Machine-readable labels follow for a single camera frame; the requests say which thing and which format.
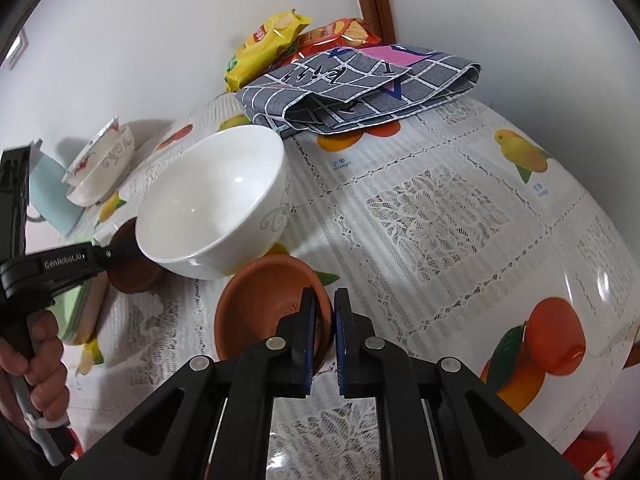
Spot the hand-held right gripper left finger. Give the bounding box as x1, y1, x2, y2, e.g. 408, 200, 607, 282
62, 286, 321, 480

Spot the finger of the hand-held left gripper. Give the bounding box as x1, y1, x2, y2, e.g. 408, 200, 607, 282
99, 232, 140, 273

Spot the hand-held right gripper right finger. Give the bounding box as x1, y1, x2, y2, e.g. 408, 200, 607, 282
333, 287, 583, 480

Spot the small brown clay bowl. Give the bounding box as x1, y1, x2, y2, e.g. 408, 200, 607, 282
107, 217, 166, 294
214, 255, 335, 365

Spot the green plastic plate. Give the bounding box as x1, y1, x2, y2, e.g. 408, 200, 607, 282
50, 282, 93, 336

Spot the pink plastic plate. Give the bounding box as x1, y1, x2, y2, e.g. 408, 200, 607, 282
70, 272, 112, 347

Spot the person's left hand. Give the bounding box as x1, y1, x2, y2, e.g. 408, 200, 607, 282
0, 311, 70, 426

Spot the light blue thermos jug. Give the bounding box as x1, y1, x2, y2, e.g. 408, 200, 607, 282
27, 152, 86, 238

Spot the white bowl with grey scrolls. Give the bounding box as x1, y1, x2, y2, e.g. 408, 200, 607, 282
66, 124, 136, 208

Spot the large plain white bowl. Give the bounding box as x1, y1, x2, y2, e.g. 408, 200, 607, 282
135, 125, 292, 281

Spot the blue patterned porcelain bowl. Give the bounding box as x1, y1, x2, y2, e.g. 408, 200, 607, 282
62, 116, 121, 186

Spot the grey checked cloth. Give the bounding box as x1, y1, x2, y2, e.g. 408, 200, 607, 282
235, 44, 482, 140

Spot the yellow snack bag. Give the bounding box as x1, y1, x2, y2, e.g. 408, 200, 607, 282
223, 8, 313, 93

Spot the red patterned item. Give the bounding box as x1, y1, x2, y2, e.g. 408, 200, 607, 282
562, 440, 621, 480

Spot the red snack bag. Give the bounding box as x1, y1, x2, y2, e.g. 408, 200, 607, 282
270, 17, 383, 71

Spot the grey cable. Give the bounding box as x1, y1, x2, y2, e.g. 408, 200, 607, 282
11, 374, 68, 467

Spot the white light switch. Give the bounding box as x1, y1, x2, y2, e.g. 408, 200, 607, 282
5, 37, 28, 68

